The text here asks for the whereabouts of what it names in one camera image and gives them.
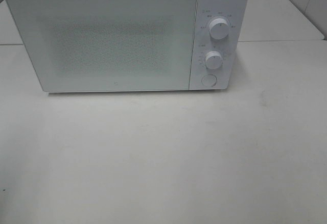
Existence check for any round white door button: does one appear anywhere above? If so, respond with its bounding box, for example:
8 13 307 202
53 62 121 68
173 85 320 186
201 74 217 87

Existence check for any white timer knob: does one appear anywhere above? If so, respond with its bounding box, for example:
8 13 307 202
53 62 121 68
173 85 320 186
204 51 223 70

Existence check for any white microwave door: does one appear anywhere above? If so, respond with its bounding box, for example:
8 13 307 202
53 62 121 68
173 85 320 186
7 0 197 92

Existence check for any upper white power knob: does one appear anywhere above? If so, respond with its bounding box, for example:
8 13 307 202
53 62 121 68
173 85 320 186
208 16 230 40

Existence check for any white microwave oven body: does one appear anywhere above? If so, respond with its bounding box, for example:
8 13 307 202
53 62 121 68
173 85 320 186
5 0 247 93

